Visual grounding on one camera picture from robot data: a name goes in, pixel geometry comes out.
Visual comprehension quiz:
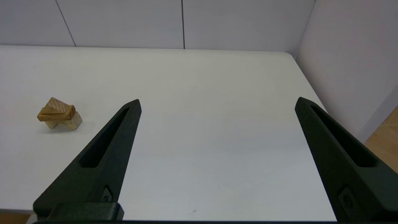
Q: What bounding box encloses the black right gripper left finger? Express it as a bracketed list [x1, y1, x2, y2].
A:
[33, 99, 142, 221]

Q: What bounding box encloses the rectangular wooden building block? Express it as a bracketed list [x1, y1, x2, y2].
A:
[37, 105, 76, 122]

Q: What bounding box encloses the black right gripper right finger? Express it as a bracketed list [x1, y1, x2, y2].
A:
[294, 97, 398, 222]

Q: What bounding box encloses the arched wooden building block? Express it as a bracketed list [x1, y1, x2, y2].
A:
[44, 112, 83, 130]

